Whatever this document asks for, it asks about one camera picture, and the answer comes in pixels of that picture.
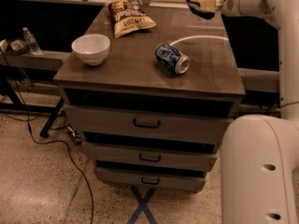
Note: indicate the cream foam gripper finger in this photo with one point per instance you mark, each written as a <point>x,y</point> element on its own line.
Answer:
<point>211,5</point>

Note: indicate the dark blue snack bar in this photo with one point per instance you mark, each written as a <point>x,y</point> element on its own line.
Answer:
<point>197,10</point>

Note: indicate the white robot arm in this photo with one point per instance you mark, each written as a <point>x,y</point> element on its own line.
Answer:
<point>259,153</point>

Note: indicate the blue soda can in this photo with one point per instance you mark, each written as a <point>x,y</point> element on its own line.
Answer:
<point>172,59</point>

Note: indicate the brown chip bag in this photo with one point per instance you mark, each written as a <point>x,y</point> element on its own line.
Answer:
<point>127,16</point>

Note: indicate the grey drawer cabinet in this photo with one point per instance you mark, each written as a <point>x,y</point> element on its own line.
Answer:
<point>132,78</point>

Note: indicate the white bowl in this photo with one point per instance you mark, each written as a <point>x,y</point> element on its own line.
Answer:
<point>92,49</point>

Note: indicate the top grey drawer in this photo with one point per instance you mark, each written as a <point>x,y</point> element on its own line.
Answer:
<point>146,124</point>

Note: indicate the grey drawer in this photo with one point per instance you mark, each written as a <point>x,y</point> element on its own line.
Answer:
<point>149,157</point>
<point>108,175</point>
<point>146,124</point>

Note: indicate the grey side bench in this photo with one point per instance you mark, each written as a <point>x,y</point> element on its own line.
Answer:
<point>47,60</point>

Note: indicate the middle grey drawer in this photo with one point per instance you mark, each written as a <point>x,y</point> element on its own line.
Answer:
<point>149,157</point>

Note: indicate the clear water bottle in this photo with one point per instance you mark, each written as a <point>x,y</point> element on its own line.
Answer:
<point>31,41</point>

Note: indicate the small round tray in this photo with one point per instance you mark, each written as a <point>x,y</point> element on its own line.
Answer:
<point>13,47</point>

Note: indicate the bottom grey drawer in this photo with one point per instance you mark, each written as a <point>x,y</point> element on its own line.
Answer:
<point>108,175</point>

